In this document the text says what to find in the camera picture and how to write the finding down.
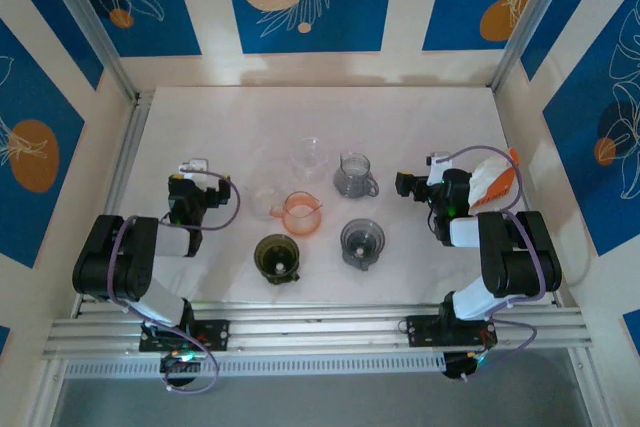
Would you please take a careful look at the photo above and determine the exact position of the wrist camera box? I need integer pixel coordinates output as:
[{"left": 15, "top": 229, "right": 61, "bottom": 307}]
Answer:
[
  {"left": 178, "top": 158, "right": 210, "bottom": 180},
  {"left": 426, "top": 150, "right": 454, "bottom": 186}
]

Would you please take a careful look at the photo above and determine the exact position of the white cable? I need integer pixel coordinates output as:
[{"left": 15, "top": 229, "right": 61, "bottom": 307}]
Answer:
[{"left": 562, "top": 240, "right": 592, "bottom": 289}]

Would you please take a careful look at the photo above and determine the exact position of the white orange coffee filter pack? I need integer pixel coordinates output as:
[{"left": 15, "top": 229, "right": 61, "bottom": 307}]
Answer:
[{"left": 467, "top": 146, "right": 522, "bottom": 212}]

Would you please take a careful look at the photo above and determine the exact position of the grey glass server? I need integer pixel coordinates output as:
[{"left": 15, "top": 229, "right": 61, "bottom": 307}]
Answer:
[{"left": 333, "top": 151, "right": 380, "bottom": 198}]

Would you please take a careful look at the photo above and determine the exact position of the clear glass dripper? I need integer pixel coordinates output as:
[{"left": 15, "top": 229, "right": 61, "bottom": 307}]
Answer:
[{"left": 248, "top": 184, "right": 286, "bottom": 222}]

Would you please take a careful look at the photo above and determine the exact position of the clear glass server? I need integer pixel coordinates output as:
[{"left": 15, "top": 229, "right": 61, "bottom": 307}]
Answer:
[{"left": 291, "top": 135, "right": 335, "bottom": 183}]

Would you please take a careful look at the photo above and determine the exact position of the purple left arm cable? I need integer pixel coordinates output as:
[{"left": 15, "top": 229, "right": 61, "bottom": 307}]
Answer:
[{"left": 107, "top": 170, "right": 244, "bottom": 395}]

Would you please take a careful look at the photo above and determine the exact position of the green glass dripper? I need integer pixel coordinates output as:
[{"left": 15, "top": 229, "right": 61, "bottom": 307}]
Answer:
[{"left": 253, "top": 233, "right": 302, "bottom": 286}]

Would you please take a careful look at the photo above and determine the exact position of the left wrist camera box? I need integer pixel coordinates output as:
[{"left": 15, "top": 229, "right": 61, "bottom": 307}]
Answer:
[{"left": 178, "top": 158, "right": 210, "bottom": 180}]

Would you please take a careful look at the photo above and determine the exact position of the slotted grey cable duct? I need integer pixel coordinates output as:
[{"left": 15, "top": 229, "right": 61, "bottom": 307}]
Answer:
[{"left": 64, "top": 356, "right": 446, "bottom": 380}]

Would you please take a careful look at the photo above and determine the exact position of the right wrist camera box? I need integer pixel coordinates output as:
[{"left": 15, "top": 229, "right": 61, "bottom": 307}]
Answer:
[{"left": 426, "top": 150, "right": 454, "bottom": 186}]

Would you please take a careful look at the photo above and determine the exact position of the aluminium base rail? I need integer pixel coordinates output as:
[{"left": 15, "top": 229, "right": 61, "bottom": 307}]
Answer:
[{"left": 42, "top": 302, "right": 594, "bottom": 361}]

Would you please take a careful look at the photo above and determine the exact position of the aluminium frame post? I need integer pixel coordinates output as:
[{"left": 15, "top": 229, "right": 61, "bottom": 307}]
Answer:
[
  {"left": 37, "top": 0, "right": 141, "bottom": 103},
  {"left": 489, "top": 0, "right": 574, "bottom": 93}
]

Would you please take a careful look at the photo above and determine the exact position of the orange glass server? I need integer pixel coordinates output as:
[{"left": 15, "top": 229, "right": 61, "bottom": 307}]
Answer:
[{"left": 271, "top": 190, "right": 324, "bottom": 237}]

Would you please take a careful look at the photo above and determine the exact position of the grey glass dripper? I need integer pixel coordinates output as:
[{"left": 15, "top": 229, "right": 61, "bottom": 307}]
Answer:
[{"left": 339, "top": 218, "right": 387, "bottom": 272}]

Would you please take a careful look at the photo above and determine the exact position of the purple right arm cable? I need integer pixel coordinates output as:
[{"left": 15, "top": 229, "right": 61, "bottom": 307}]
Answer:
[{"left": 432, "top": 145, "right": 539, "bottom": 383}]

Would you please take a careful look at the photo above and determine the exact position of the aluminium side rail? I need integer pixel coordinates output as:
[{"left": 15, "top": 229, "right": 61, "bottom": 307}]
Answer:
[{"left": 72, "top": 91, "right": 156, "bottom": 318}]

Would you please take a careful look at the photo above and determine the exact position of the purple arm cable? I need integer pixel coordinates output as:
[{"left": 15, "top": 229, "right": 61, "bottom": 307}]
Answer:
[
  {"left": 107, "top": 170, "right": 244, "bottom": 395},
  {"left": 432, "top": 145, "right": 539, "bottom": 383}
]

